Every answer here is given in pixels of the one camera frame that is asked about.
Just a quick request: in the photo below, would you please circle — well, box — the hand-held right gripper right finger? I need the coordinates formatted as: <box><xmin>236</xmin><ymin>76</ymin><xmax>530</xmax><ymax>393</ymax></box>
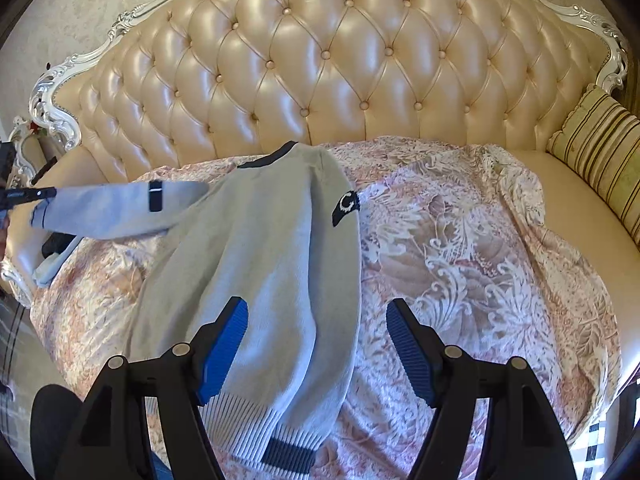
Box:
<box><xmin>386</xmin><ymin>298</ymin><xmax>581</xmax><ymax>480</ymax></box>

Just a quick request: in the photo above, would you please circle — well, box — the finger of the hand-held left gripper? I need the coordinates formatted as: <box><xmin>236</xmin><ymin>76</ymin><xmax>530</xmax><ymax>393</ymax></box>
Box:
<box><xmin>31</xmin><ymin>156</ymin><xmax>58</xmax><ymax>184</ymax></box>
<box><xmin>0</xmin><ymin>186</ymin><xmax>57</xmax><ymax>211</ymax></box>

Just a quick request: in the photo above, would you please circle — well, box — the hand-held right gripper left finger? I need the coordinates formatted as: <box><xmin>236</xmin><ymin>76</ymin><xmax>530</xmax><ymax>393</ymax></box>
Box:
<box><xmin>62</xmin><ymin>296</ymin><xmax>249</xmax><ymax>480</ymax></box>

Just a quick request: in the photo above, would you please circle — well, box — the grey knit sweater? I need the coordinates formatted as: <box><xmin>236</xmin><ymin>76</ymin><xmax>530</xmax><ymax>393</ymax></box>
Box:
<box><xmin>30</xmin><ymin>141</ymin><xmax>363</xmax><ymax>476</ymax></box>

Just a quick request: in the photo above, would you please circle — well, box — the pink floral blanket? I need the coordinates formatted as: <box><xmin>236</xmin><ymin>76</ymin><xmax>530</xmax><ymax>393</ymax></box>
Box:
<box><xmin>30</xmin><ymin>135</ymin><xmax>623</xmax><ymax>480</ymax></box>

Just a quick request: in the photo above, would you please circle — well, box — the striped pillow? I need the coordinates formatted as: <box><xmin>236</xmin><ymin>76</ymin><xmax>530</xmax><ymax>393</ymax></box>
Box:
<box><xmin>546</xmin><ymin>83</ymin><xmax>640</xmax><ymax>246</ymax></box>

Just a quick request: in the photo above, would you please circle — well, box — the cream tufted leather headboard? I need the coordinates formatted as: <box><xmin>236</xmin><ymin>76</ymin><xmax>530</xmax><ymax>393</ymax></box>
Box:
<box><xmin>0</xmin><ymin>0</ymin><xmax>640</xmax><ymax>411</ymax></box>

